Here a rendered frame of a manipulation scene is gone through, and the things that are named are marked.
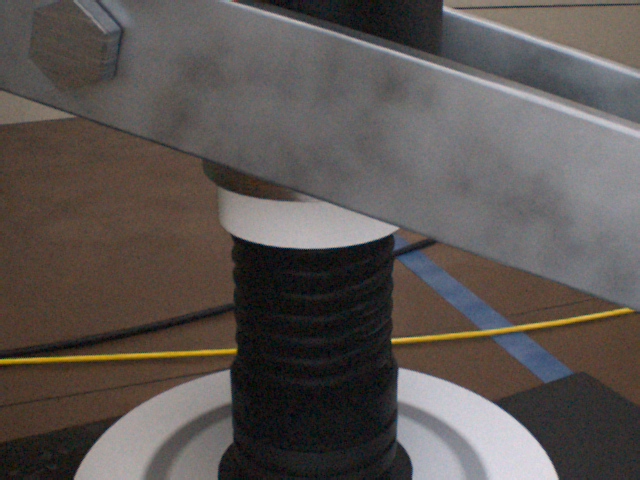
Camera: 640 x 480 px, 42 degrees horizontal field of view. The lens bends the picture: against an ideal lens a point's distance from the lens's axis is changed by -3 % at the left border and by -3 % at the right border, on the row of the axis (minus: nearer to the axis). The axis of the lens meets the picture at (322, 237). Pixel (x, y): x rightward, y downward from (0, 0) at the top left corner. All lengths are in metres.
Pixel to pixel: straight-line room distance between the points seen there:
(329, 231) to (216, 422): 0.16
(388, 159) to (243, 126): 0.04
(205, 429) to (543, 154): 0.23
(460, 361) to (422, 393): 1.75
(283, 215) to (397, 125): 0.06
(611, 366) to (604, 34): 4.29
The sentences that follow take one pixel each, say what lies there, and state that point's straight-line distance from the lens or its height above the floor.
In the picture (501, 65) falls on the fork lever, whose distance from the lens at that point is 0.35.
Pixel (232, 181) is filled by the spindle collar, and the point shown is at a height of 0.97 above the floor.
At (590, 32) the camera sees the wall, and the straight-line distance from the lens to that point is 6.22.
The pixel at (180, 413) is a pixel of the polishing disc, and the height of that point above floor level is 0.83.
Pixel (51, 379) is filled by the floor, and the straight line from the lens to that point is 2.19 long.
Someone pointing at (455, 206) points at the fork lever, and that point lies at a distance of 0.25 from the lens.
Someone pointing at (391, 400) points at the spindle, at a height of 0.88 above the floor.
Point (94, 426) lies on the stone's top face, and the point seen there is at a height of 0.80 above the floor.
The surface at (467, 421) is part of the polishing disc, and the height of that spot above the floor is 0.83.
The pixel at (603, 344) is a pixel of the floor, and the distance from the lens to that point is 2.35.
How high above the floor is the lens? 1.06
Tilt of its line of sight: 21 degrees down
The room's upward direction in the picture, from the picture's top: straight up
